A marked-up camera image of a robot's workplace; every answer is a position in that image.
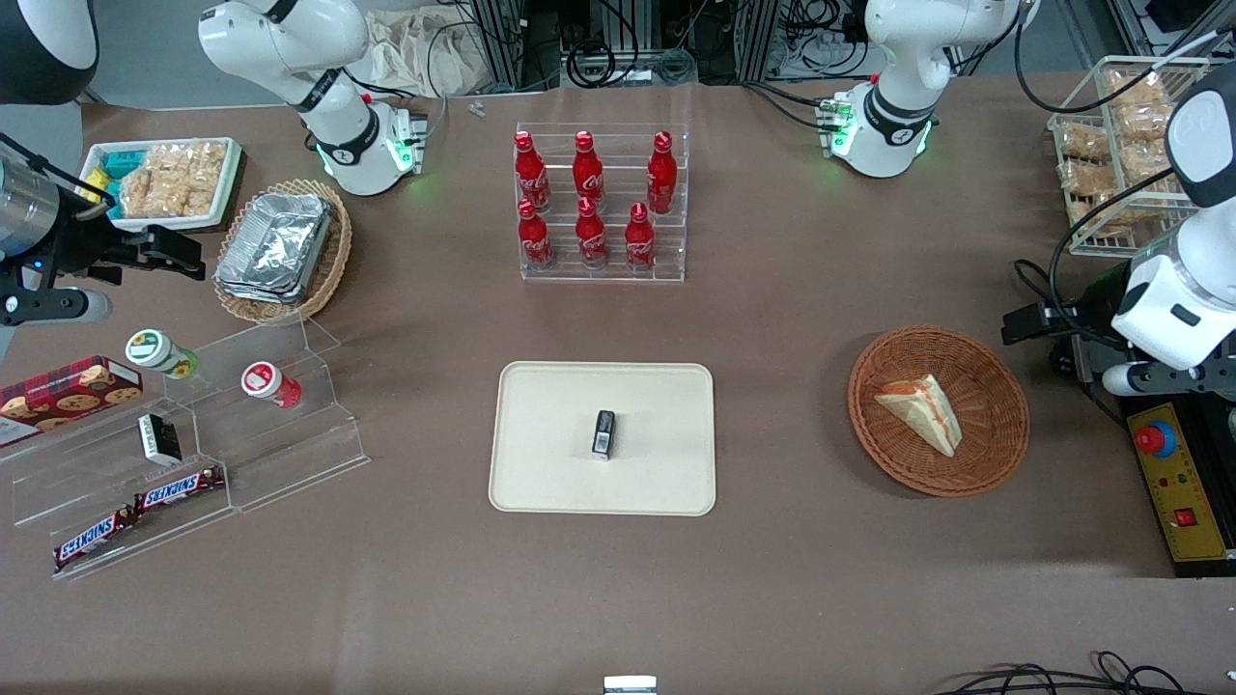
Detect red cookie box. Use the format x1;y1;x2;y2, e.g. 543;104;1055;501
0;354;145;448

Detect aluminium foil tray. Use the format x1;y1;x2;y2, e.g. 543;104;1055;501
213;192;335;306

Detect small black white box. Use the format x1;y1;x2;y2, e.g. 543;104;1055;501
137;412;183;467

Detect beige cloth bag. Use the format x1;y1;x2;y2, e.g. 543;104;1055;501
359;8;486;99

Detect green sunflower lid cup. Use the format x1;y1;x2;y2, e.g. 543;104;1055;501
125;328;200;380

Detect black countertop appliance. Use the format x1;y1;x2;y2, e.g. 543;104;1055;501
1051;333;1236;580

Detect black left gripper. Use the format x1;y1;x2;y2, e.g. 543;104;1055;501
1000;270;1138;350

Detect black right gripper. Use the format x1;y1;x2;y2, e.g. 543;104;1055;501
39;198;208;287

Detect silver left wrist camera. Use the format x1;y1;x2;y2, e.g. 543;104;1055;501
1101;361;1236;399

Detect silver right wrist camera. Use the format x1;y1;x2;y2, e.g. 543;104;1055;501
0;288;113;327

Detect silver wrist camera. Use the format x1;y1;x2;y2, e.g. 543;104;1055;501
1101;361;1236;399
0;288;113;327

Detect Snickers chocolate bar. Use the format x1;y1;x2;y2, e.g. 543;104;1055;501
132;465;226;514
52;508;139;571

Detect white power strip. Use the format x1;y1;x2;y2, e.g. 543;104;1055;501
784;27;872;76

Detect aluminium frame rack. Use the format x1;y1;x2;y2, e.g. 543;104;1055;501
467;0;804;93

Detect black floor cables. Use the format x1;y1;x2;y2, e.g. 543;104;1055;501
932;651;1236;695

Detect white wire basket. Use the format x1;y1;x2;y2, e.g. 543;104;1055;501
1047;55;1214;259

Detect triangular sandwich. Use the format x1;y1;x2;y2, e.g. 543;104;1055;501
874;374;965;459

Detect clear acrylic bottle rack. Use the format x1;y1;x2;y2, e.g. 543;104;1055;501
514;122;689;285

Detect clear acrylic stepped stand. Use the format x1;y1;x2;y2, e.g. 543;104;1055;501
159;313;372;514
0;413;239;582

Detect yellow control panel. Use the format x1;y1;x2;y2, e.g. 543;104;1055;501
1126;403;1233;564

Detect coiled black cable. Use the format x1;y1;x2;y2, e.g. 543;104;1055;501
564;41;620;90

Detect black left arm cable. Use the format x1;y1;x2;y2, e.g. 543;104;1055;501
1012;0;1213;115

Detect round brown wicker basket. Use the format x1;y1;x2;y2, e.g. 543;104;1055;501
848;326;1031;499

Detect white rectangular snack tray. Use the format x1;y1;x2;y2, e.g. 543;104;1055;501
79;136;243;234

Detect oval light wicker basket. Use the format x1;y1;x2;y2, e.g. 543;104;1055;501
211;178;354;327

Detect rice cracker packet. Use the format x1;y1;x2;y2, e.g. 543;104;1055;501
1056;125;1113;162
1070;192;1133;239
1060;158;1123;196
1105;71;1169;109
1114;102;1175;142
1120;138;1177;181

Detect black appliance cable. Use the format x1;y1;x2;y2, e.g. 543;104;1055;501
1012;259;1075;334

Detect bagged rice crackers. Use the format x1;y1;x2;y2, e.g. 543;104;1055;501
118;142;229;220

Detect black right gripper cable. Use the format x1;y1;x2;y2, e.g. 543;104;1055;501
0;133;99;211

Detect cream plastic tray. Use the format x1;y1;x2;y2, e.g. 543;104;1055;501
489;361;717;517

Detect red cola bottle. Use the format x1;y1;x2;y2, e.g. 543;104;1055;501
646;130;679;216
575;196;610;270
517;198;557;272
572;130;606;209
514;130;552;214
624;202;658;272

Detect red lid cup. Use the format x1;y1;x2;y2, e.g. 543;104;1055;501
240;360;303;409

